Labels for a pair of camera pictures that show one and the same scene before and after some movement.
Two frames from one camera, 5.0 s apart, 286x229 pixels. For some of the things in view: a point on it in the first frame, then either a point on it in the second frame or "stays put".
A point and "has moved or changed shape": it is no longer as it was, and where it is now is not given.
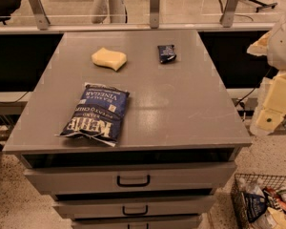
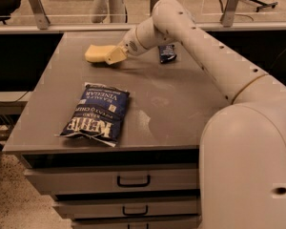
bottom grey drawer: (136, 224) stays put
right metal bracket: (227, 18) stays put
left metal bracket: (39, 12) stays put
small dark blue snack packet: (166, 53) stays put
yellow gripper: (283, 47) → (131, 44)
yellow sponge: (105, 57) has moved or changed shape
